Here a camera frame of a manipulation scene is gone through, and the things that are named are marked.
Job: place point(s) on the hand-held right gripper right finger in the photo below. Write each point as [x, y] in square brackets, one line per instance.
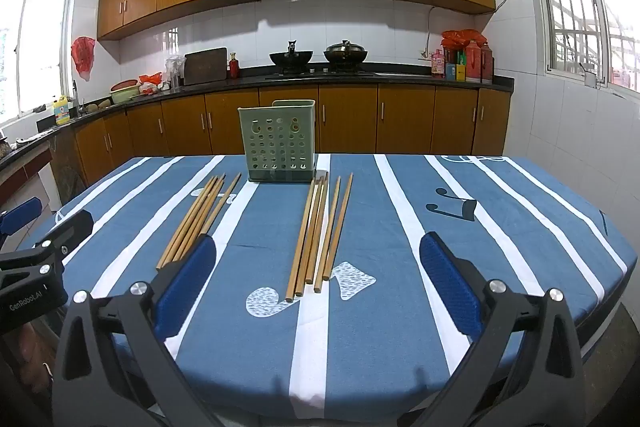
[450, 287]

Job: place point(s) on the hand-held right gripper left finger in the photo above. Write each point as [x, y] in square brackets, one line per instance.
[186, 287]

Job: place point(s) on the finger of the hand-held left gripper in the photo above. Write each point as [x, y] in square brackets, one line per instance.
[70, 229]
[20, 214]

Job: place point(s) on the row of wooden chopsticks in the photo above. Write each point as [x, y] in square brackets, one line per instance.
[312, 232]
[192, 222]

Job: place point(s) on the green perforated utensil holder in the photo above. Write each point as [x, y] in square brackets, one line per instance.
[275, 147]

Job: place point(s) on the blue white striped tablecloth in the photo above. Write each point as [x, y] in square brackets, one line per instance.
[375, 332]

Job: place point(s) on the yellow detergent bottle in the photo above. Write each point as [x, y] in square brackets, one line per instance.
[62, 112]

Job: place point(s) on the metal faucet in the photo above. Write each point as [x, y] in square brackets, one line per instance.
[76, 99]

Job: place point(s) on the green basin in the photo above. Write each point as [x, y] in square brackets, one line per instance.
[124, 93]

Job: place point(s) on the red plastic bag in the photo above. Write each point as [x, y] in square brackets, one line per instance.
[150, 84]
[462, 39]
[82, 54]

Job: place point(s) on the clear plastic bag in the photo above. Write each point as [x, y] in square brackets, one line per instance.
[175, 69]

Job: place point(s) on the wooden base cabinet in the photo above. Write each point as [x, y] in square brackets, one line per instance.
[350, 122]

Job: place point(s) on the dark cutting board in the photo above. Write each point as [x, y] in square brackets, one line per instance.
[205, 67]

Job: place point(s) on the yellow box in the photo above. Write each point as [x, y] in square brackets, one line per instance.
[451, 72]

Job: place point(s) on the pink bottle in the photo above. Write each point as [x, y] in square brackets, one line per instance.
[438, 64]

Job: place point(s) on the red thermos flask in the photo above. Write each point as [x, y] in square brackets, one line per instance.
[487, 64]
[473, 62]

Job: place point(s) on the red bottle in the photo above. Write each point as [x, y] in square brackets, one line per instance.
[234, 66]

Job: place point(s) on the metal cup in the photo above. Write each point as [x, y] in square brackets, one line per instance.
[590, 80]

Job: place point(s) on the gas stove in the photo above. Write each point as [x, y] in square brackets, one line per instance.
[320, 72]

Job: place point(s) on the black wok with lid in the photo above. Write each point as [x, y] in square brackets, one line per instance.
[345, 55]

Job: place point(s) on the window with metal grille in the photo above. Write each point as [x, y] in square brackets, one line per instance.
[575, 2]

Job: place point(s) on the window with metal frame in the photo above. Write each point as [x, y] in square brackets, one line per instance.
[35, 47]

